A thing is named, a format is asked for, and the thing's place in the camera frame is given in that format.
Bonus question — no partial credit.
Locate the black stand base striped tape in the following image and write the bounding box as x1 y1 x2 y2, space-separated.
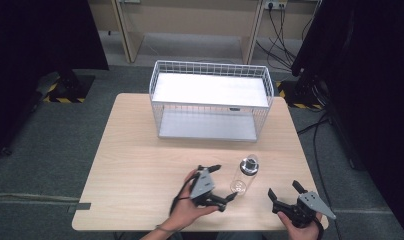
36 70 96 104
275 68 328 110

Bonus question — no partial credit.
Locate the thin wrist bracelet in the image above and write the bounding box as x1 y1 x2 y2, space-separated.
155 224 178 234

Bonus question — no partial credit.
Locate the black floor cable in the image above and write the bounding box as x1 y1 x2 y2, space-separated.
296 112 341 240

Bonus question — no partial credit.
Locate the clear bottle with black cap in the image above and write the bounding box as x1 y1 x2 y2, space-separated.
229 153 261 196

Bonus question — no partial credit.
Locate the person's left hand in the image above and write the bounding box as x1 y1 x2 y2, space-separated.
169 168 221 232

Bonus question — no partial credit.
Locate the white wall socket strip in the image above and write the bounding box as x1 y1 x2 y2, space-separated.
263 0 288 10

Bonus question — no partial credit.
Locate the black curtain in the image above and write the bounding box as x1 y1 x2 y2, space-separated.
290 0 404 239
0 0 110 160

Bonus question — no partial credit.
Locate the grey floor tape strip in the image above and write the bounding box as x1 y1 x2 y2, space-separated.
67 202 92 214

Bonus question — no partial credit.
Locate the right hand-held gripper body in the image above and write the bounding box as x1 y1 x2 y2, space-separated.
271 190 337 230

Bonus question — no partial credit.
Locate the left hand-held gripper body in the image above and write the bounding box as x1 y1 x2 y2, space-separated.
188 164 222 208

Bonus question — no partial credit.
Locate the bundle of black cables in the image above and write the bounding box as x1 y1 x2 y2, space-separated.
255 5 316 72

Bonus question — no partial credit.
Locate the white wire shelf rack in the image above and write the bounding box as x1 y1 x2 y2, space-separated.
148 59 275 144

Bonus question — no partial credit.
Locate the person's right hand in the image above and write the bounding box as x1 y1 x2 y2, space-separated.
277 211 324 240

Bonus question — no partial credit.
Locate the black wrist strap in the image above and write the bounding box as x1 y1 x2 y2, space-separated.
313 218 326 240
169 173 200 216

